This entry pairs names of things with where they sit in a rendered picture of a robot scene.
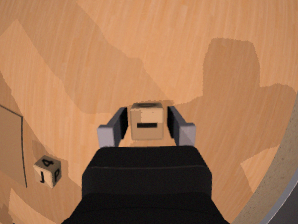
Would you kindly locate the beige block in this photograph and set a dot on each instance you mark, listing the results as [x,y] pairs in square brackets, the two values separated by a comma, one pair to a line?
[47,171]
[147,121]

